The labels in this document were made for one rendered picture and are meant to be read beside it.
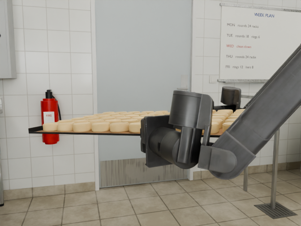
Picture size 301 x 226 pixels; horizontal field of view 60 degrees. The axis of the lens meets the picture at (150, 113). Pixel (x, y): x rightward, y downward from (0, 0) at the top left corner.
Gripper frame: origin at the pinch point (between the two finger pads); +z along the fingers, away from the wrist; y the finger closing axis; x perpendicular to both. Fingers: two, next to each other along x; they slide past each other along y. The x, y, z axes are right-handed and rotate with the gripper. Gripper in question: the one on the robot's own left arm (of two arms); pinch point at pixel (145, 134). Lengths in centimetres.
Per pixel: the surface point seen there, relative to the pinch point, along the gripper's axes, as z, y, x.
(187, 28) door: 196, -74, 126
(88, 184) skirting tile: 210, 86, 14
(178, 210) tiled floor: 140, 97, 82
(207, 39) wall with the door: 190, -63, 148
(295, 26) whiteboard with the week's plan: 175, -79, 263
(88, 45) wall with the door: 205, -54, 22
